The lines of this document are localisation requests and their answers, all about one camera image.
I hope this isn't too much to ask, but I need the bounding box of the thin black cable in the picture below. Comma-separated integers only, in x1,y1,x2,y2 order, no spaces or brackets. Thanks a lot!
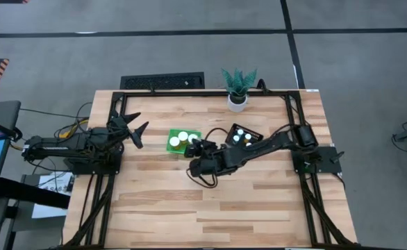
18,102,93,121

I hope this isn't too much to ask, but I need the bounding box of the black aluminium table frame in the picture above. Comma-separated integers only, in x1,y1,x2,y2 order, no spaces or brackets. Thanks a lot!
63,90,359,249

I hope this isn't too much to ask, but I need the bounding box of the artificial plant in white pot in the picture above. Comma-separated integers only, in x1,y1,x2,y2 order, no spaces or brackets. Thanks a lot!
220,67,258,113

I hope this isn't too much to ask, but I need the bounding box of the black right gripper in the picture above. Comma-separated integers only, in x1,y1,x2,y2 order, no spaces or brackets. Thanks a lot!
184,138,227,178

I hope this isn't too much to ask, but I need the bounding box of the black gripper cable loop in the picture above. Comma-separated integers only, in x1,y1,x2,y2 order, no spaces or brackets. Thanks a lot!
185,126,231,190

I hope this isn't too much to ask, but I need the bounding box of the grey monitor back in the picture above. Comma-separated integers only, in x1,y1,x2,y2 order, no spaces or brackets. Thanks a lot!
0,100,22,140

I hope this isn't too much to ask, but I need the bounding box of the black stand bar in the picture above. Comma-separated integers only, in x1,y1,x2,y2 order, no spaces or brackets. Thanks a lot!
0,176,71,209

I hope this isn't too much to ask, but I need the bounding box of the black and yellow cable bundle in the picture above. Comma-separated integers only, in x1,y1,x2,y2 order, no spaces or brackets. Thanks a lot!
53,116,100,142

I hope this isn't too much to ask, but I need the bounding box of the black plastic basket bin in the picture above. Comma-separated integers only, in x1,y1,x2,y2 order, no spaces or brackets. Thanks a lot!
225,123,264,147

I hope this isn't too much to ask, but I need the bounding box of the white paper sheet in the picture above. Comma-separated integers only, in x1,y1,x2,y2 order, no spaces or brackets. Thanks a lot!
31,172,74,219

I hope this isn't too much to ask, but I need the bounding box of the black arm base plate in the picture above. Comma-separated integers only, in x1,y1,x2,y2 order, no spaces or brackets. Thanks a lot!
292,145,345,174
64,152,123,176

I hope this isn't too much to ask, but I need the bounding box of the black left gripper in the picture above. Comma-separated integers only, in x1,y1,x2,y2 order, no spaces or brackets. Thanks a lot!
108,110,150,149

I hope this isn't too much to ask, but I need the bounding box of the green plastic basket bin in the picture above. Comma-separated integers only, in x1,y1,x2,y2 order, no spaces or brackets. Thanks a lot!
165,128,203,155

